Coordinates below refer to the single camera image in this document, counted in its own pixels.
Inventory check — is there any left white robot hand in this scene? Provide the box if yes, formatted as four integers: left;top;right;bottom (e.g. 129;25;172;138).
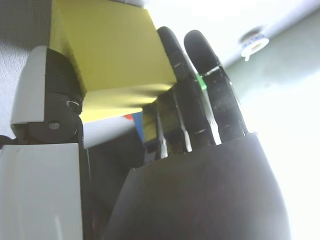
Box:
0;25;293;240

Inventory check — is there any yellow cube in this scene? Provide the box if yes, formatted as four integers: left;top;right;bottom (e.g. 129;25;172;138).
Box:
48;0;178;124

